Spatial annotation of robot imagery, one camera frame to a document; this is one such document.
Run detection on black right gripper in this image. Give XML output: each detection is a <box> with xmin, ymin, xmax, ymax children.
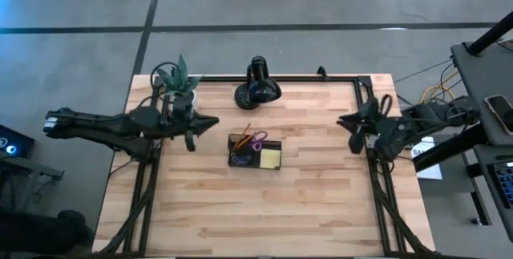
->
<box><xmin>336</xmin><ymin>98</ymin><xmax>406</xmax><ymax>160</ymax></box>

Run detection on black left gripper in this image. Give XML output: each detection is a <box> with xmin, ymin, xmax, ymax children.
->
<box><xmin>160</xmin><ymin>105</ymin><xmax>220</xmax><ymax>153</ymax></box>

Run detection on black pencil with white print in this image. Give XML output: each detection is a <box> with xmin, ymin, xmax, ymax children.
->
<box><xmin>235</xmin><ymin>122</ymin><xmax>252</xmax><ymax>148</ymax></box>

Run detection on orange pencil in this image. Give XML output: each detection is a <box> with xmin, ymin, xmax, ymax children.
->
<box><xmin>232</xmin><ymin>132</ymin><xmax>257</xmax><ymax>151</ymax></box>

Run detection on purple scissors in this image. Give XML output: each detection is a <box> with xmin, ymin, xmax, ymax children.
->
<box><xmin>248</xmin><ymin>130</ymin><xmax>269</xmax><ymax>153</ymax></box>

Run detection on yellow sticky note pad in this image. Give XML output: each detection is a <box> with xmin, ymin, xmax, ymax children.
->
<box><xmin>259</xmin><ymin>148</ymin><xmax>282</xmax><ymax>170</ymax></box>

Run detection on black mesh desk organizer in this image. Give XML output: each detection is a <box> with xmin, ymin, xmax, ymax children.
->
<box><xmin>227</xmin><ymin>132</ymin><xmax>283</xmax><ymax>171</ymax></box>

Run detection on black office chair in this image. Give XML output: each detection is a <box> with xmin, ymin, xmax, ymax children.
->
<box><xmin>0</xmin><ymin>208</ymin><xmax>95</xmax><ymax>257</ymax></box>

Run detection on green plant in white pot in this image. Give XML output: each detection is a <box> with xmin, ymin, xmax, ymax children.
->
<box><xmin>153</xmin><ymin>54</ymin><xmax>204</xmax><ymax>112</ymax></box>

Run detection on black desk lamp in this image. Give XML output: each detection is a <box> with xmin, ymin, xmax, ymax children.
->
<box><xmin>233</xmin><ymin>55</ymin><xmax>283</xmax><ymax>111</ymax></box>

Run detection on white paper sheet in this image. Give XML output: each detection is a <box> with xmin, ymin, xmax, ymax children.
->
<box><xmin>410</xmin><ymin>136</ymin><xmax>444</xmax><ymax>181</ymax></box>

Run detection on grey side desk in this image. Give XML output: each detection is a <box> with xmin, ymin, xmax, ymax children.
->
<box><xmin>450</xmin><ymin>39</ymin><xmax>513</xmax><ymax>245</ymax></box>

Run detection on smartphone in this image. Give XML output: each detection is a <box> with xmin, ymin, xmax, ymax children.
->
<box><xmin>483</xmin><ymin>93</ymin><xmax>513</xmax><ymax>136</ymax></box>

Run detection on keypad with blue keys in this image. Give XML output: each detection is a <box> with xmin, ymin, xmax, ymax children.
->
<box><xmin>486</xmin><ymin>160</ymin><xmax>513</xmax><ymax>208</ymax></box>

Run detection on black pole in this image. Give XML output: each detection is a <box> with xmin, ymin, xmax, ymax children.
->
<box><xmin>466</xmin><ymin>10</ymin><xmax>513</xmax><ymax>57</ymax></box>

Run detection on black device with blue light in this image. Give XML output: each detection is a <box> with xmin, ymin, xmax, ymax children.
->
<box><xmin>0</xmin><ymin>123</ymin><xmax>35</xmax><ymax>159</ymax></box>

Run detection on reddish cable loop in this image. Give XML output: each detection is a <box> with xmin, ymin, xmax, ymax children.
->
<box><xmin>379</xmin><ymin>93</ymin><xmax>394</xmax><ymax>118</ymax></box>

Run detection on yellow cables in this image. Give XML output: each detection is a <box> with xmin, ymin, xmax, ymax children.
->
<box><xmin>418</xmin><ymin>70</ymin><xmax>460</xmax><ymax>104</ymax></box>

